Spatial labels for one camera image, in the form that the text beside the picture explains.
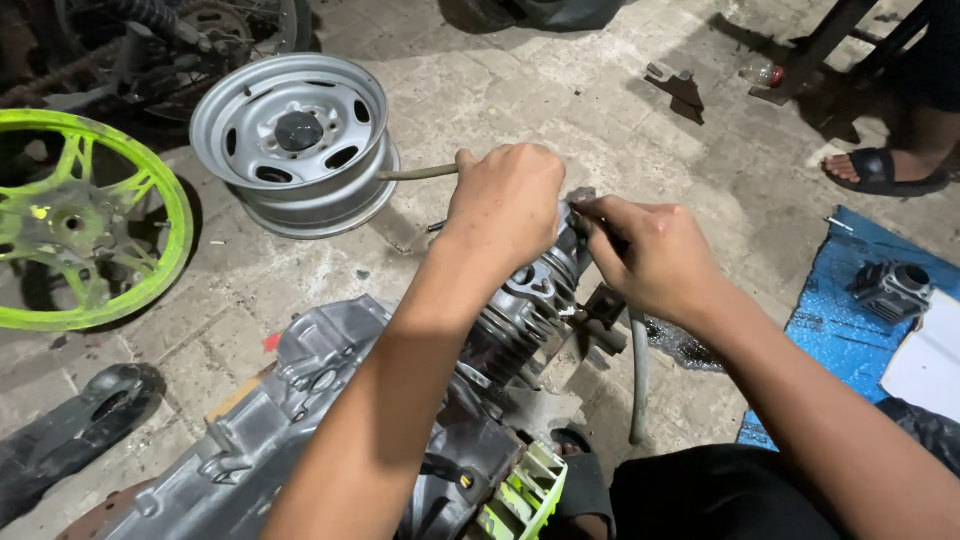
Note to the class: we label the person's left hand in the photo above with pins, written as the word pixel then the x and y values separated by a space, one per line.
pixel 504 206

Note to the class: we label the person's right hand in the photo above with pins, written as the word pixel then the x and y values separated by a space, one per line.
pixel 664 259

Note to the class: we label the person's left fingers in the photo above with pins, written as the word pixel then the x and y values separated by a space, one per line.
pixel 551 184

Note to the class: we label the small dark bolt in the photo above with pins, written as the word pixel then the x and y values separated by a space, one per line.
pixel 437 225

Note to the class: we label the dark metal scrap plate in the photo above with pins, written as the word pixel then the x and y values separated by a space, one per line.
pixel 681 94

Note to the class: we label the black plastic bag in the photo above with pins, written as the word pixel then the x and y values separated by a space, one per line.
pixel 540 13
pixel 926 435

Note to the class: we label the clear plastic bottle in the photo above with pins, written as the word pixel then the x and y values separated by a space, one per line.
pixel 761 74

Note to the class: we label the silver steel car rim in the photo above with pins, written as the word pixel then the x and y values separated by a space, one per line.
pixel 300 135

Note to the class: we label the person's foot in sandal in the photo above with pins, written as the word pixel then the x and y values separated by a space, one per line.
pixel 581 480

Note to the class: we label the dark metal stand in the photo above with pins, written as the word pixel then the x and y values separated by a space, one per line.
pixel 817 45

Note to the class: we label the neon green engine cover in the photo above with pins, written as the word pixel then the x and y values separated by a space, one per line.
pixel 529 491

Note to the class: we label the red scrap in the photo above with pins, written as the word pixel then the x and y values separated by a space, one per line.
pixel 271 343

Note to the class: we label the black sandal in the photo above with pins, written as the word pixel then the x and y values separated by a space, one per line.
pixel 877 176

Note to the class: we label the blue tarp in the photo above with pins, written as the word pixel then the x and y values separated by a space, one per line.
pixel 832 352

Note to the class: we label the person's black shorts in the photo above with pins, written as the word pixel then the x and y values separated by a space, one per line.
pixel 720 495

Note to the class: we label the grey engine cylinder block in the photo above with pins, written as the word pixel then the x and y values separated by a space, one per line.
pixel 892 291

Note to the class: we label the silver motorcycle engine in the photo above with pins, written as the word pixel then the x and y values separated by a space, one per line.
pixel 300 442

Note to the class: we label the wooden board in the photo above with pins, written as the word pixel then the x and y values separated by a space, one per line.
pixel 236 394

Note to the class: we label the neon green motorcycle wheel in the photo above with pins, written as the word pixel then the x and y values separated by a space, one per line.
pixel 161 225

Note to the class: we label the white cardboard sheet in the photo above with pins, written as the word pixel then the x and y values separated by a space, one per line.
pixel 930 360

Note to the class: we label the dark motorcycle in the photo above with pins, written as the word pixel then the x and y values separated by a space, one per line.
pixel 150 45

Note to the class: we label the black plastic motorcycle cover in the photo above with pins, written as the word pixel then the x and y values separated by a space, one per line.
pixel 75 435

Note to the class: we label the rusty brake disc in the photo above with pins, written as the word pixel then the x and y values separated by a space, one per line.
pixel 105 514

